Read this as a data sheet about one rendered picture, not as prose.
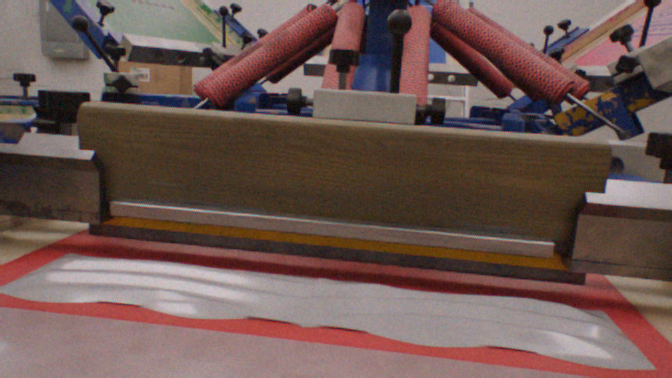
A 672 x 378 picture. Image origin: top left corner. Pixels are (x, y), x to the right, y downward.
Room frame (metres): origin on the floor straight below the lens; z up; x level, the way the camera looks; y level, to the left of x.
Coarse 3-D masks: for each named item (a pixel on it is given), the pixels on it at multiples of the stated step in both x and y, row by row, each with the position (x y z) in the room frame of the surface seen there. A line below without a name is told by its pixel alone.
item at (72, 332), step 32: (32, 256) 0.34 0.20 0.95; (96, 256) 0.35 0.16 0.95; (128, 256) 0.35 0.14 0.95; (160, 256) 0.36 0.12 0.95; (192, 256) 0.36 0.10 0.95; (224, 256) 0.36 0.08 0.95; (256, 256) 0.37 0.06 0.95; (288, 256) 0.37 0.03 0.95; (0, 320) 0.25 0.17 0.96; (32, 320) 0.25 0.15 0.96; (64, 320) 0.25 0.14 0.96; (96, 320) 0.25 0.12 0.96; (128, 320) 0.26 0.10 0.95; (160, 320) 0.26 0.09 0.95; (192, 320) 0.26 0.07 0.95; (224, 320) 0.26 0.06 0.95; (256, 320) 0.27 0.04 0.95; (0, 352) 0.22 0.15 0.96; (32, 352) 0.22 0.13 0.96; (64, 352) 0.22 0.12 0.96; (96, 352) 0.22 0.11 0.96; (128, 352) 0.22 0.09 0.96; (160, 352) 0.23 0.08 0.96; (192, 352) 0.23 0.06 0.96; (224, 352) 0.23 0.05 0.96; (256, 352) 0.23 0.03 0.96; (288, 352) 0.23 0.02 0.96
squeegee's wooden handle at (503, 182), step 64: (128, 128) 0.36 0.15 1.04; (192, 128) 0.36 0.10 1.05; (256, 128) 0.35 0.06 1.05; (320, 128) 0.35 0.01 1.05; (384, 128) 0.34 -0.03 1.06; (448, 128) 0.35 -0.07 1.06; (128, 192) 0.36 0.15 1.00; (192, 192) 0.36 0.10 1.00; (256, 192) 0.35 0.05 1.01; (320, 192) 0.35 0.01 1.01; (384, 192) 0.34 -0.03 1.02; (448, 192) 0.34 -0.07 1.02; (512, 192) 0.33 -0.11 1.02; (576, 192) 0.33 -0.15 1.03
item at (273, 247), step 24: (168, 240) 0.37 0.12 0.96; (192, 240) 0.37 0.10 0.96; (216, 240) 0.36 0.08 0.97; (240, 240) 0.36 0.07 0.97; (264, 240) 0.36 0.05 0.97; (384, 264) 0.35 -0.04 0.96; (408, 264) 0.35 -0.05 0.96; (432, 264) 0.35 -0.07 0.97; (456, 264) 0.35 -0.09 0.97; (480, 264) 0.34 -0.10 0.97; (504, 264) 0.34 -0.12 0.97
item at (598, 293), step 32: (416, 288) 0.33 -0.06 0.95; (448, 288) 0.33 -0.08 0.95; (480, 288) 0.34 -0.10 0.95; (512, 288) 0.34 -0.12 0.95; (544, 288) 0.34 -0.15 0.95; (576, 288) 0.35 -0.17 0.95; (608, 288) 0.35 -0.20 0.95; (640, 320) 0.30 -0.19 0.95; (320, 352) 0.24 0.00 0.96; (352, 352) 0.24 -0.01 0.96; (384, 352) 0.24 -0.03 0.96; (416, 352) 0.24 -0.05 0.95; (448, 352) 0.24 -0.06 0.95; (480, 352) 0.25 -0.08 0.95; (512, 352) 0.25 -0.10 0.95
